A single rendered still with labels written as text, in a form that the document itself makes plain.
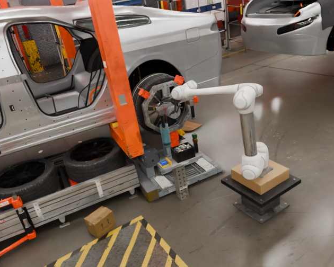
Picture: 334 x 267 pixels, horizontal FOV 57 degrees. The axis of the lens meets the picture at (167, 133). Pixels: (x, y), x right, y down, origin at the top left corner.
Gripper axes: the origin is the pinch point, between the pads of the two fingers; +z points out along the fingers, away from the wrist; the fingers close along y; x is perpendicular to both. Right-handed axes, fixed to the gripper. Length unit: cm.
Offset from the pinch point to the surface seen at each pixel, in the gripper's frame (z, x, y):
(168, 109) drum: 9.7, -17.9, -7.0
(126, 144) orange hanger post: 47, 21, 4
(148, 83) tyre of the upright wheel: 10.3, -32.5, 24.0
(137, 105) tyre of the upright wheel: 29.9, -17.8, 18.5
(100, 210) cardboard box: 91, 67, -15
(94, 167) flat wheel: 90, 32, 12
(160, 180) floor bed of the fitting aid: 73, 6, -56
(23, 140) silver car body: 115, 36, 84
